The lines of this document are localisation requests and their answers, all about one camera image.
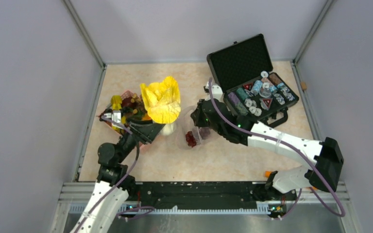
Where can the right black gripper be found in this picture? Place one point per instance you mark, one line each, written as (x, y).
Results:
(197, 115)

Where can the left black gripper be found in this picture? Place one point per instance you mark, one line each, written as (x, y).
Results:
(145, 130)

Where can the clear zip top bag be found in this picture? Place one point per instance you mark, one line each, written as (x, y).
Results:
(184, 124)

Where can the yellow napa cabbage toy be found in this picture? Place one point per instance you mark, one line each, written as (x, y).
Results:
(162, 102)

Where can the yellow banana bunch toy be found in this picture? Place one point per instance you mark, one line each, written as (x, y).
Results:
(116, 102)

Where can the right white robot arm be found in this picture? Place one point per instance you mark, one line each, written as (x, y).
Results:
(320, 162)

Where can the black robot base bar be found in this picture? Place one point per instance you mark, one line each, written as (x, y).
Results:
(199, 195)

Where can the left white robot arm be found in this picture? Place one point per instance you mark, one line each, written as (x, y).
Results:
(114, 182)

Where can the pink plastic food basket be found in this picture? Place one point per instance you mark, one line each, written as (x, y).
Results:
(130, 112)

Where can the purple poker chip stack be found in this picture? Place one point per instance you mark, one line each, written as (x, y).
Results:
(233, 98)

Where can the tan longan fruit cluster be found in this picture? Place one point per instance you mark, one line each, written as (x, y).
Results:
(135, 98)

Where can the green poker chip stack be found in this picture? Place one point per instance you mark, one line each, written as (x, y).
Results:
(243, 93)

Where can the black poker chip case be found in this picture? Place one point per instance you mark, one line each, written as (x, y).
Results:
(240, 65)

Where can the light blue poker chip stack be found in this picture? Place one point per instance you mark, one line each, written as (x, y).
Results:
(256, 87)

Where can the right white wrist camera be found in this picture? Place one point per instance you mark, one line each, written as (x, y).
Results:
(217, 92)

